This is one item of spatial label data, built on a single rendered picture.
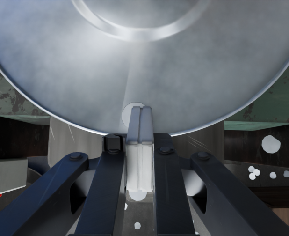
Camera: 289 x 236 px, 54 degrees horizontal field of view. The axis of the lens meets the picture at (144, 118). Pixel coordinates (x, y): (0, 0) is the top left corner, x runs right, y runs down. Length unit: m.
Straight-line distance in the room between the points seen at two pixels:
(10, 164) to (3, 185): 0.03
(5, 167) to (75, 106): 0.26
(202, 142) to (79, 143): 0.10
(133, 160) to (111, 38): 0.12
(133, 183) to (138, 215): 0.87
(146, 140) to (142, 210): 0.88
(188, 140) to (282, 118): 0.20
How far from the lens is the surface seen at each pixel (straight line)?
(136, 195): 0.36
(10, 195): 1.12
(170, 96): 0.23
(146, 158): 0.15
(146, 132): 0.16
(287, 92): 0.41
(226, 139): 0.78
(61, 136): 0.24
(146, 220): 1.03
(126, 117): 0.22
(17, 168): 0.51
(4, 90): 0.41
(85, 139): 0.23
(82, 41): 0.25
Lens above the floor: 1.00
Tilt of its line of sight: 84 degrees down
